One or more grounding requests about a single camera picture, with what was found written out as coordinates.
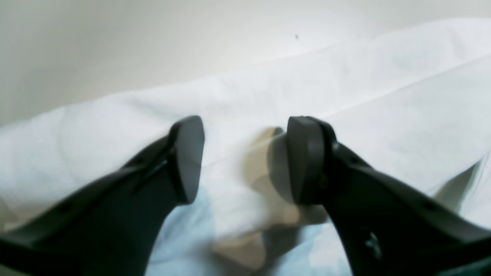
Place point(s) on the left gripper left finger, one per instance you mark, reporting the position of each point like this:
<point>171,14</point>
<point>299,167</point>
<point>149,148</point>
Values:
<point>109,227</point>

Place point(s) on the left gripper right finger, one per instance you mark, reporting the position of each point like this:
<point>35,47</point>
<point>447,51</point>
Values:
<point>386,227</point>

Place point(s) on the white T-shirt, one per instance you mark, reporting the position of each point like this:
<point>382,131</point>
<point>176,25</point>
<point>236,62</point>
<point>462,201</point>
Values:
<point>414,103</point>

